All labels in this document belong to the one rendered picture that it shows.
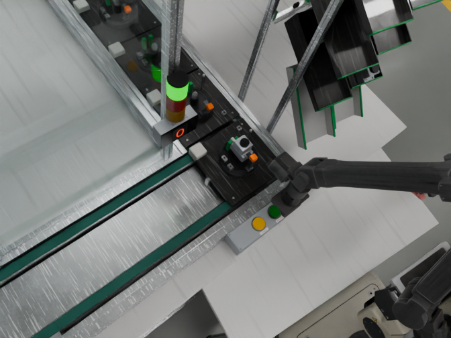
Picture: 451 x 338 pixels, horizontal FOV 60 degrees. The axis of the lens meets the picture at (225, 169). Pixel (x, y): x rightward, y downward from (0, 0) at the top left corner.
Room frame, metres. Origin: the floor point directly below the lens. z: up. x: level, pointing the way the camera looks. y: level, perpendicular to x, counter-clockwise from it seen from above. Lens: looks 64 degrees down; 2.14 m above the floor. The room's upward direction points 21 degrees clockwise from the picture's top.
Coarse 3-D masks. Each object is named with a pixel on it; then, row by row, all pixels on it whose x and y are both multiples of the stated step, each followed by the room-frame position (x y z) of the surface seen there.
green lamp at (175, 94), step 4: (168, 84) 0.50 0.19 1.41; (188, 84) 0.52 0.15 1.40; (168, 88) 0.50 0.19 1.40; (172, 88) 0.49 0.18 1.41; (176, 88) 0.50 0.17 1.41; (180, 88) 0.50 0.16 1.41; (184, 88) 0.51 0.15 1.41; (168, 92) 0.50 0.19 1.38; (172, 92) 0.49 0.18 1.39; (176, 92) 0.49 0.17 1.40; (180, 92) 0.50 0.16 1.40; (184, 92) 0.51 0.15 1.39; (168, 96) 0.50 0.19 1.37; (172, 96) 0.49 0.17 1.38; (176, 96) 0.49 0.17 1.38; (180, 96) 0.50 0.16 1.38; (184, 96) 0.51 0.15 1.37; (176, 100) 0.49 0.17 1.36; (180, 100) 0.50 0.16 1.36
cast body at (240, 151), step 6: (240, 138) 0.63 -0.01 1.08; (246, 138) 0.64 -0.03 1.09; (234, 144) 0.61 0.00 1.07; (240, 144) 0.60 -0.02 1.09; (246, 144) 0.61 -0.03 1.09; (252, 144) 0.62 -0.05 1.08; (234, 150) 0.60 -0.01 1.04; (240, 150) 0.59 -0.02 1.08; (246, 150) 0.60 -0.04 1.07; (240, 156) 0.59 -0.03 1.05; (246, 156) 0.59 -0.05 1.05
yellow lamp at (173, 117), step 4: (168, 112) 0.50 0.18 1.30; (172, 112) 0.49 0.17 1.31; (176, 112) 0.50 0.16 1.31; (180, 112) 0.50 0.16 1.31; (184, 112) 0.51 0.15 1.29; (168, 116) 0.50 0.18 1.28; (172, 116) 0.49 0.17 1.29; (176, 116) 0.50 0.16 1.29; (180, 116) 0.50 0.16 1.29; (184, 116) 0.52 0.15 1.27; (172, 120) 0.49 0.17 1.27; (176, 120) 0.50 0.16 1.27; (180, 120) 0.50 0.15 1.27
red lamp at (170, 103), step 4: (168, 100) 0.50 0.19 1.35; (172, 100) 0.49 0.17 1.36; (184, 100) 0.51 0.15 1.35; (168, 104) 0.50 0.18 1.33; (172, 104) 0.49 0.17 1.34; (176, 104) 0.50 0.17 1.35; (180, 104) 0.50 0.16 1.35; (184, 104) 0.51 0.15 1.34; (168, 108) 0.50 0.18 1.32; (172, 108) 0.49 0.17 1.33; (176, 108) 0.50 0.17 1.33; (180, 108) 0.50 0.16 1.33; (184, 108) 0.51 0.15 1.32
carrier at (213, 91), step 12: (192, 72) 0.88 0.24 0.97; (192, 84) 0.79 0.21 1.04; (204, 84) 0.85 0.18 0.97; (192, 96) 0.75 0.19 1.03; (204, 96) 0.79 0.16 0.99; (216, 96) 0.83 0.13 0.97; (216, 108) 0.78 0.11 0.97; (228, 108) 0.80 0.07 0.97; (204, 120) 0.71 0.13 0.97; (216, 120) 0.73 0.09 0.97; (228, 120) 0.75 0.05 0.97; (192, 132) 0.65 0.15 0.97; (204, 132) 0.67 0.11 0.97; (192, 144) 0.61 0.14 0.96
